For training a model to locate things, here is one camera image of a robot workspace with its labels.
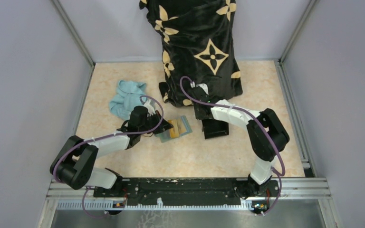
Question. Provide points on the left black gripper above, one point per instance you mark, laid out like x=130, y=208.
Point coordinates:
x=164, y=125

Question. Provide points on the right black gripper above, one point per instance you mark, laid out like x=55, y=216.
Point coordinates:
x=198, y=116

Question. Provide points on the orange credit card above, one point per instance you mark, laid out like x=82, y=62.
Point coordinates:
x=173, y=131
x=181, y=126

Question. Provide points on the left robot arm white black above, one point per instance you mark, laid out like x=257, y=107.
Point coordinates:
x=75, y=163

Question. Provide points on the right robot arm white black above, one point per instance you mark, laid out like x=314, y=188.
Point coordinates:
x=267, y=135

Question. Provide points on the black card tray box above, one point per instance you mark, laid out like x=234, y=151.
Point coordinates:
x=214, y=128

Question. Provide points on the light blue cloth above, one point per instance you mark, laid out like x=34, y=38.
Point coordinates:
x=126, y=98

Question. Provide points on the black beige flower-patterned blanket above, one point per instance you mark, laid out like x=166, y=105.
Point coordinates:
x=197, y=41

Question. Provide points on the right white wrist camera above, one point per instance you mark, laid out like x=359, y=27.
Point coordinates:
x=204, y=87

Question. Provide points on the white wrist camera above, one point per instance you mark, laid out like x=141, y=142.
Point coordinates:
x=150, y=108
x=204, y=87

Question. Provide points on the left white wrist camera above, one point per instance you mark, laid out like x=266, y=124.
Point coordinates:
x=150, y=108

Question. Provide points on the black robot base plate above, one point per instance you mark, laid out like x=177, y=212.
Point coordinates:
x=191, y=199

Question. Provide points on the white slotted cable duct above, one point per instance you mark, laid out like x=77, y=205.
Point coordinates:
x=112, y=205

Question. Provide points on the aluminium frame rail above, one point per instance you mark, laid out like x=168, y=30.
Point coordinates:
x=290, y=188

